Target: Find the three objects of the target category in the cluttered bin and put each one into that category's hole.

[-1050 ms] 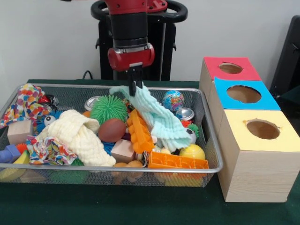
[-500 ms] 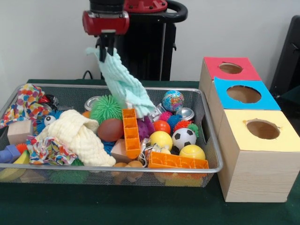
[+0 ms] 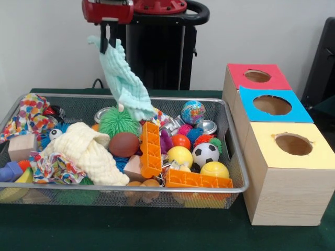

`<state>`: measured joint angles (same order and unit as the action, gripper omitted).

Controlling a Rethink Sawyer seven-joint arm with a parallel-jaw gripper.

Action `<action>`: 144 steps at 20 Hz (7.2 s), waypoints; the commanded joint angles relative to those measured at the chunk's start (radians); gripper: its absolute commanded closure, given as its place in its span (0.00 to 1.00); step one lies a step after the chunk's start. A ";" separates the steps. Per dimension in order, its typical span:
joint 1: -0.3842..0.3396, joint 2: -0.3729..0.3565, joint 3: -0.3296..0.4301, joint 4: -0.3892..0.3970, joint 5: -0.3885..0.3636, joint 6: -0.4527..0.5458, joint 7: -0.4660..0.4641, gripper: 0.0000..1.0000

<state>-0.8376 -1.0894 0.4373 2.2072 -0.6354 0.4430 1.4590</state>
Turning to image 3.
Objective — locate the mint green cloth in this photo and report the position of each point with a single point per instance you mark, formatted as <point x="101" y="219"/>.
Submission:
<point x="125" y="78"/>

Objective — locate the black and white soccer ball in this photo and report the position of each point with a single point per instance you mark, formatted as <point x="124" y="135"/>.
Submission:
<point x="205" y="154"/>

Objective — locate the blue globe ball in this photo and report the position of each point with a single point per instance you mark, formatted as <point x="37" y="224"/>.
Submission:
<point x="193" y="112"/>

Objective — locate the long orange toy brick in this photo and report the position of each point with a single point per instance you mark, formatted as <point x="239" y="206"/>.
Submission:
<point x="151" y="149"/>

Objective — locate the yellow ball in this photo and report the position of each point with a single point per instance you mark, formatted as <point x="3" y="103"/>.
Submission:
<point x="214" y="170"/>

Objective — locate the wooden box with three holes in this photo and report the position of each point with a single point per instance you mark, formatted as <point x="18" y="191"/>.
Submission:
<point x="288" y="188"/>

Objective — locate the shallow metal mesh bin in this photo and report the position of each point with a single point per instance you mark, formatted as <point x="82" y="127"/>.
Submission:
<point x="78" y="103"/>

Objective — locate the brown toy football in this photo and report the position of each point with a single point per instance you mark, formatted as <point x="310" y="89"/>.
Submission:
<point x="123" y="144"/>

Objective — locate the wide orange toy brick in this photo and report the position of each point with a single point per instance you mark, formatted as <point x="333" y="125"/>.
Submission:
<point x="199" y="180"/>

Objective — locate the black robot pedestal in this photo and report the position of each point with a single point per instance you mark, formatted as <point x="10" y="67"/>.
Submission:
<point x="162" y="57"/>

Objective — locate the green spiky ball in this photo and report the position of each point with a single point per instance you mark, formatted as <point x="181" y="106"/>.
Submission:
<point x="117" y="123"/>

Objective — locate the black chair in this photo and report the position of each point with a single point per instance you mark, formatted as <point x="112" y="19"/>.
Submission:
<point x="322" y="65"/>

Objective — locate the cream muslin cloth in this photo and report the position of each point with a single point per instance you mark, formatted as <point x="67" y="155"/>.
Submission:
<point x="89" y="154"/>

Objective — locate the colourful spotted cloth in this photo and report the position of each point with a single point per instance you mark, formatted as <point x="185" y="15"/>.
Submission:
<point x="26" y="112"/>
<point x="55" y="167"/>

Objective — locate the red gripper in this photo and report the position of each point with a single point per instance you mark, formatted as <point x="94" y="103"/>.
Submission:
<point x="107" y="11"/>

